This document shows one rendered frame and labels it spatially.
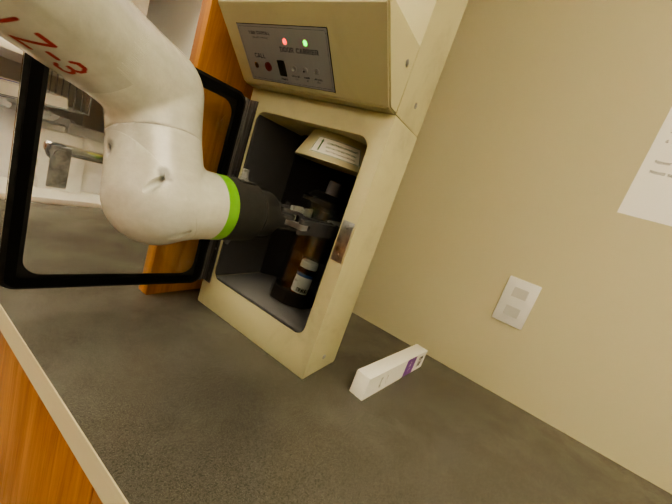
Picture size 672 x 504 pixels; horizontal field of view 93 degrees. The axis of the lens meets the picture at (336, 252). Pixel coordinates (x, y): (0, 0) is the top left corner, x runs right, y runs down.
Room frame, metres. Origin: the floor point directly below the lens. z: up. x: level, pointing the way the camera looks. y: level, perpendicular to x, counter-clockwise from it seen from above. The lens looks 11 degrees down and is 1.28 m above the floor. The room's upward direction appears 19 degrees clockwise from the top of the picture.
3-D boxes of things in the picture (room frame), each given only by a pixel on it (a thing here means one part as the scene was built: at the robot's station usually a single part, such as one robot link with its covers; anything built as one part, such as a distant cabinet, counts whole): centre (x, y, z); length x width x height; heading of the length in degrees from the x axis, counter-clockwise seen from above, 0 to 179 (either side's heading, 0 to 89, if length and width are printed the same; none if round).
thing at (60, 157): (0.43, 0.40, 1.18); 0.02 x 0.02 x 0.06; 54
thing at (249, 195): (0.47, 0.16, 1.20); 0.09 x 0.06 x 0.12; 61
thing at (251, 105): (0.65, 0.25, 1.19); 0.03 x 0.02 x 0.39; 61
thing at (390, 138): (0.70, 0.06, 1.33); 0.32 x 0.25 x 0.77; 61
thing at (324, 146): (0.67, 0.06, 1.34); 0.18 x 0.18 x 0.05
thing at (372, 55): (0.54, 0.15, 1.46); 0.32 x 0.12 x 0.10; 61
